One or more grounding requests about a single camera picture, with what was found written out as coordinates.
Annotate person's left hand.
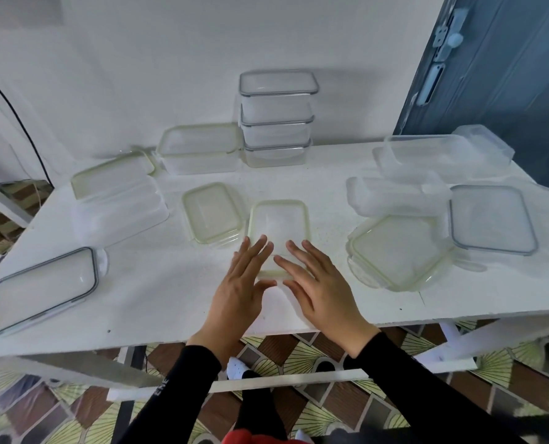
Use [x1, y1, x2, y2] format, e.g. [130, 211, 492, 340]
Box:
[186, 234, 279, 366]

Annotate person's right hand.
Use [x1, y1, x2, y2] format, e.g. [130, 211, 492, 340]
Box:
[273, 240, 381, 359]

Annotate square green-rimmed clear lid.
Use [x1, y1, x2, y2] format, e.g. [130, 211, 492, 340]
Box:
[347, 215, 456, 292]

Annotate small green-rimmed clear lid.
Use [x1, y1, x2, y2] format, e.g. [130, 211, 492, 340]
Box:
[181, 182, 248, 245]

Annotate medium clear food container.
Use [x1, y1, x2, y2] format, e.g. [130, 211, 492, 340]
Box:
[240, 120, 313, 149]
[238, 89, 318, 125]
[346, 175, 453, 218]
[242, 145, 311, 168]

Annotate large clear food container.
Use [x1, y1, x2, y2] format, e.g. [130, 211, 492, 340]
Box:
[70, 175, 171, 248]

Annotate green-lidded container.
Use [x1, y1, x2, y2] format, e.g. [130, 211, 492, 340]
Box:
[156, 124, 243, 175]

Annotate medium grey-rimmed clear lid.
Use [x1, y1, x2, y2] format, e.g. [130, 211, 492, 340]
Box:
[240, 104, 314, 128]
[242, 131, 312, 151]

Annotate large green-rimmed clear lid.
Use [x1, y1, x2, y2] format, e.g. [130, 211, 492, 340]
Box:
[70, 151, 156, 200]

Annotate large grey-rimmed clear lid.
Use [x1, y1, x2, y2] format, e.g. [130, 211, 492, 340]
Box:
[449, 184, 539, 257]
[238, 70, 319, 96]
[0, 247, 110, 337]

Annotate person's right forearm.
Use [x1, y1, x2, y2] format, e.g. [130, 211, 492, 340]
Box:
[355, 332, 525, 444]

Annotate person's left forearm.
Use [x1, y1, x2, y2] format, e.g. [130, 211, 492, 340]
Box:
[116, 344, 223, 444]

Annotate white table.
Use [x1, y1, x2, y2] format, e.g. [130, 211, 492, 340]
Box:
[0, 141, 549, 403]

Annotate black trousers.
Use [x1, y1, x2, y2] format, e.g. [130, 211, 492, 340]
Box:
[235, 372, 288, 442]

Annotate red garment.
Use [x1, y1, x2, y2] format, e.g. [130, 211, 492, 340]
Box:
[222, 429, 312, 444]

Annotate blue-grey door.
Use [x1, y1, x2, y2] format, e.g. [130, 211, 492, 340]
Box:
[393, 0, 549, 192]

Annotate light blue door latch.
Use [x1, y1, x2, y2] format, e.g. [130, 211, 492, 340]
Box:
[433, 7, 469, 63]

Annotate white door frame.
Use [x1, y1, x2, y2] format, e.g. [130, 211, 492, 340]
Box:
[0, 179, 34, 227]

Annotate black wall cable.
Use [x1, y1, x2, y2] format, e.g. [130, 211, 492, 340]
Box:
[0, 63, 53, 186]

